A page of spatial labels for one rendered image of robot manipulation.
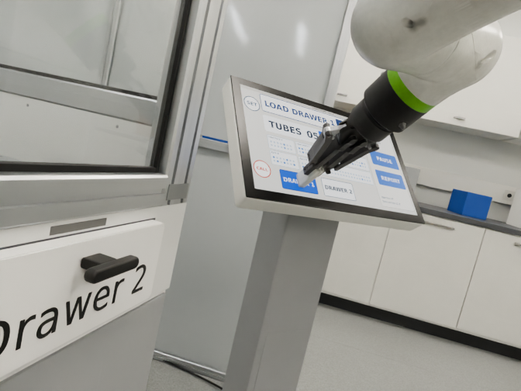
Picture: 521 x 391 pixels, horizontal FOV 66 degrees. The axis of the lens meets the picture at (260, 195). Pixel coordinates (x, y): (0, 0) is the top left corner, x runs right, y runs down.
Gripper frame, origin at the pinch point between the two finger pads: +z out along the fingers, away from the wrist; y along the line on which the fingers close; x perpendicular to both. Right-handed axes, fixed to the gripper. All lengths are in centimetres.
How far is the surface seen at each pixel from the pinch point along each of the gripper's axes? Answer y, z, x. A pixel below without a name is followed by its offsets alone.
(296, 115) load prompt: -3.3, 3.7, -18.7
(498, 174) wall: -288, 84, -103
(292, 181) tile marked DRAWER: 1.7, 3.8, 0.3
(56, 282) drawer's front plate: 45, -11, 27
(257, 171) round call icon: 10.0, 3.8, -0.8
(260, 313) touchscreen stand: -4.5, 33.1, 20.1
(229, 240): -30, 92, -25
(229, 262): -32, 97, -17
